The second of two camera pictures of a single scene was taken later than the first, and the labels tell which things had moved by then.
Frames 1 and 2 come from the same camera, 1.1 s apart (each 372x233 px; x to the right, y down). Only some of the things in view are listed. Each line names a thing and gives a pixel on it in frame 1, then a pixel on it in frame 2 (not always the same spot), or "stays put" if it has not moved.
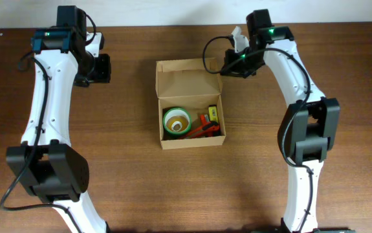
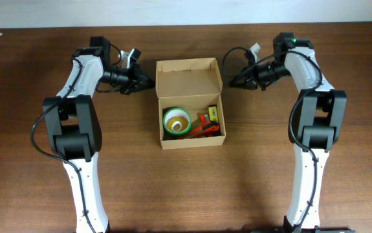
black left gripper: (104, 74) -> (136, 83)
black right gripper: (235, 70) -> (250, 81)
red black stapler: (204, 120) stays put
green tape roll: (176, 121) stays put
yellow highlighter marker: (213, 113) stays put
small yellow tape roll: (177, 123) stays put
